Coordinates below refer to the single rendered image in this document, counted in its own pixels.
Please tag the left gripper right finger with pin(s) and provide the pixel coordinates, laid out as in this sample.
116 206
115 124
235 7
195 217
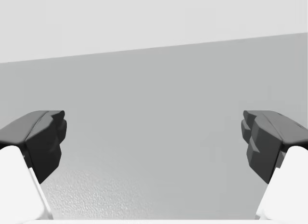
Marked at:
264 147

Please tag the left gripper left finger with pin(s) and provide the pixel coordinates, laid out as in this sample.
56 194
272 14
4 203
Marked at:
41 147

